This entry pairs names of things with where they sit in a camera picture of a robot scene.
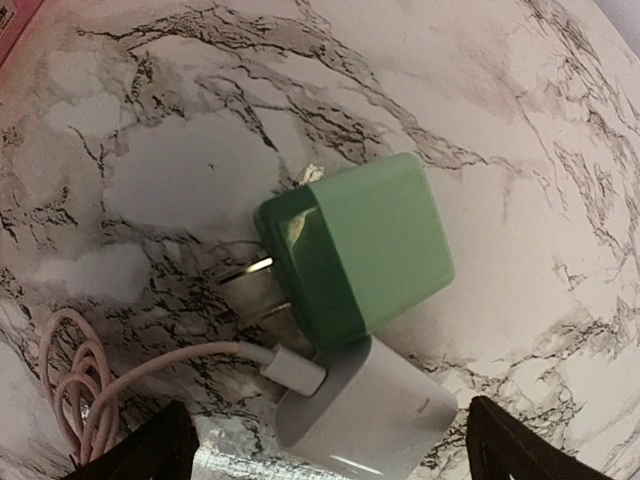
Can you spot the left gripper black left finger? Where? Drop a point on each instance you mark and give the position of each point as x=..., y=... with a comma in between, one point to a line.
x=162, y=448

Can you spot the pink triangular power strip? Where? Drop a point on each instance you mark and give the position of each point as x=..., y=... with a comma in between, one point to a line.
x=15, y=15

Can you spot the white small charger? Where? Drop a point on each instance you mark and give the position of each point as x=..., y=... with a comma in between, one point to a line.
x=375, y=416

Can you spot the green grey plug adapter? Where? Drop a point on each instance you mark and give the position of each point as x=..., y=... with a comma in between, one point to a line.
x=348, y=253

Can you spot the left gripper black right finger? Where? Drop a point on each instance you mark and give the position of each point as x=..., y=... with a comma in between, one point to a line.
x=501, y=447

